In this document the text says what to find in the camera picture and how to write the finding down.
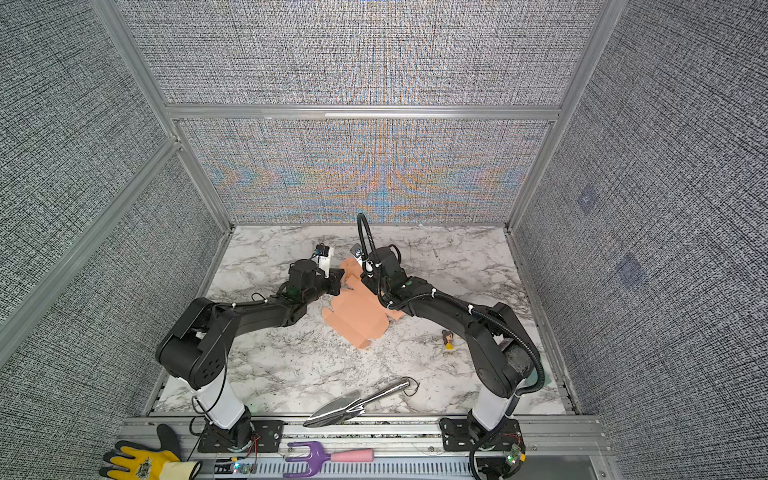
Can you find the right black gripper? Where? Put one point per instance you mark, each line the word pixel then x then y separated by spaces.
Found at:
pixel 367 282

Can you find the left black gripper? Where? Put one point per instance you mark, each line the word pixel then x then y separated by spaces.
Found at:
pixel 335 277

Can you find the pink paper box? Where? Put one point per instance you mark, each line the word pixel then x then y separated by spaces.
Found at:
pixel 356 313

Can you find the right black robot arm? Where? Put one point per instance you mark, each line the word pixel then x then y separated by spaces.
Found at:
pixel 506 360

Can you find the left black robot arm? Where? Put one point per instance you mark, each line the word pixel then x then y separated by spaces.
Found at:
pixel 196 349

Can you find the small brown yellow figurine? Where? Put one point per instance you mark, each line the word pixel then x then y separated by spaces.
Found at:
pixel 448 340

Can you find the metal garden trowel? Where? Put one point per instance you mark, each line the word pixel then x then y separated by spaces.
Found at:
pixel 353 405

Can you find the purple pink hand rake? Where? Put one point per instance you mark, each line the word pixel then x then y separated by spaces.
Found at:
pixel 317 457

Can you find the yellow black work glove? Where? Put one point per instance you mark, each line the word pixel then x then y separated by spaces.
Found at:
pixel 132 461

